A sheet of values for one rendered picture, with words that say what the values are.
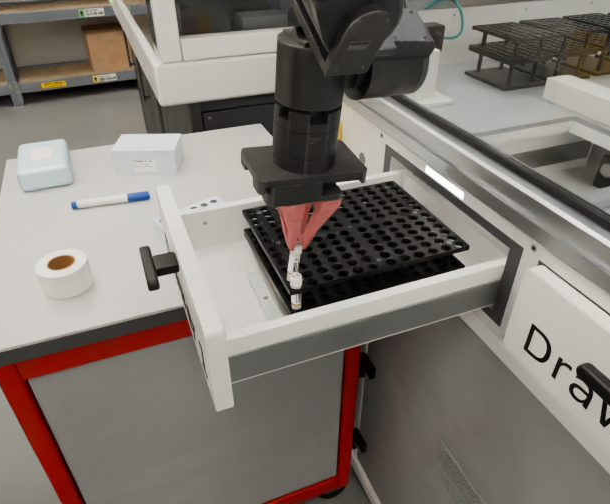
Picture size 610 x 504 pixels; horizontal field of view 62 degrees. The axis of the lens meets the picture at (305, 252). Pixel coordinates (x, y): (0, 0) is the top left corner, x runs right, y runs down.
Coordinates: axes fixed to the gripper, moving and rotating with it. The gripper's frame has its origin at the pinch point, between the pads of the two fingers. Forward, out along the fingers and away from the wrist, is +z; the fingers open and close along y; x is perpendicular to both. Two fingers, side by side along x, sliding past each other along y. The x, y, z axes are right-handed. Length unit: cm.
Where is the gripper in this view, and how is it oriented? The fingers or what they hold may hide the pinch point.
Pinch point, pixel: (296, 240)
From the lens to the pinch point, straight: 51.3
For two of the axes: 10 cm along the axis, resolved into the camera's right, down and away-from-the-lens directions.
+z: -0.8, 7.9, 6.1
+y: -9.4, 1.5, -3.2
